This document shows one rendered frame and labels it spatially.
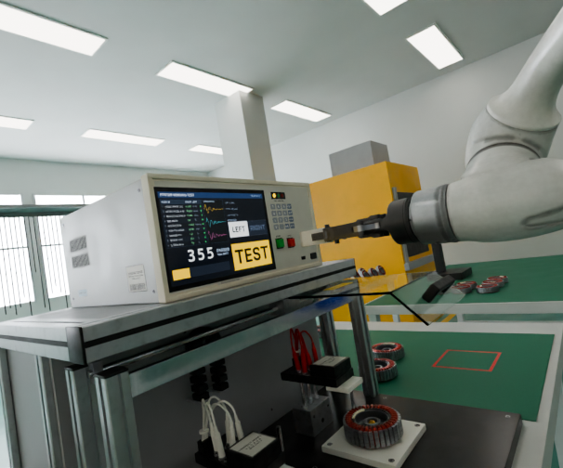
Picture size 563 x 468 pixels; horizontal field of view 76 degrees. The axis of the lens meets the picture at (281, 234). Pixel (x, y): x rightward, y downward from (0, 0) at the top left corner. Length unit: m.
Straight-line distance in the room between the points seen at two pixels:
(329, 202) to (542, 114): 4.00
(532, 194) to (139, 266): 0.58
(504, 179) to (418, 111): 5.67
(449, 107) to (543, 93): 5.44
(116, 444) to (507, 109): 0.69
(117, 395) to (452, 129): 5.75
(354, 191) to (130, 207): 3.86
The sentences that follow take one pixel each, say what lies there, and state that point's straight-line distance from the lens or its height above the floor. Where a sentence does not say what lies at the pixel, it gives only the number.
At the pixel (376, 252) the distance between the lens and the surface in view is 4.29.
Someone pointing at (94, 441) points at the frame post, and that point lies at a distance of 0.64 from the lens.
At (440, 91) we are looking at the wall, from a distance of 6.16.
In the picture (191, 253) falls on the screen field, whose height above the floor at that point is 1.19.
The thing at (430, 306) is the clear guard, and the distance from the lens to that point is 0.72.
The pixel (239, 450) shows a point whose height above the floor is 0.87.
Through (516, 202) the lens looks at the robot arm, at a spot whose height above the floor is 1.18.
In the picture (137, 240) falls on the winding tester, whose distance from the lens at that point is 0.65.
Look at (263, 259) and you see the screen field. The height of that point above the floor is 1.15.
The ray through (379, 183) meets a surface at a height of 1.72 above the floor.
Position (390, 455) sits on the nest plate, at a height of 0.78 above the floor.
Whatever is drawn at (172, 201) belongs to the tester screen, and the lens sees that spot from 0.62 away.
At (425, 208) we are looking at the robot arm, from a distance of 0.58.
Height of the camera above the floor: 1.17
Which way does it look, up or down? 2 degrees up
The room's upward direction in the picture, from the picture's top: 9 degrees counter-clockwise
